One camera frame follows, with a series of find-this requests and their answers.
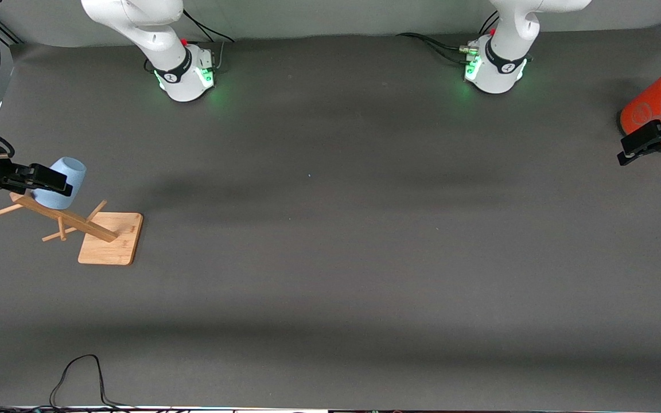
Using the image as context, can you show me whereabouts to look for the black left arm base cables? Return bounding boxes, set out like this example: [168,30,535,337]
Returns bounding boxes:
[395,11,499,67]

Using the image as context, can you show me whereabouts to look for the black arm base cables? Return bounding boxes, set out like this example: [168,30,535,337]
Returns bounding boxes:
[395,11,499,67]
[183,9,235,72]

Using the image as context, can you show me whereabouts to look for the wooden mug tree stand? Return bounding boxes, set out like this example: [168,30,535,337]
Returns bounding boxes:
[0,192,143,266]

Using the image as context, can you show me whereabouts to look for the light blue cup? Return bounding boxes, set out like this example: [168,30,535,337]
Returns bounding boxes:
[33,157,87,211]

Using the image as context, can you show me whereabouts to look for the dark grey table cover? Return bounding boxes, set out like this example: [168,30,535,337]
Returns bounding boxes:
[0,20,661,411]

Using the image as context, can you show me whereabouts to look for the thin black looped cable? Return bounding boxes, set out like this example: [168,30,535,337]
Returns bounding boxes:
[49,354,136,411]

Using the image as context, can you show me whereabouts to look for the orange can with grey lid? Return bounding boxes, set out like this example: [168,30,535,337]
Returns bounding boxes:
[620,57,661,138]

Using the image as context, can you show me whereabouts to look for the black right arm base cables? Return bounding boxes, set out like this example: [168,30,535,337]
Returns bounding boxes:
[183,9,235,72]

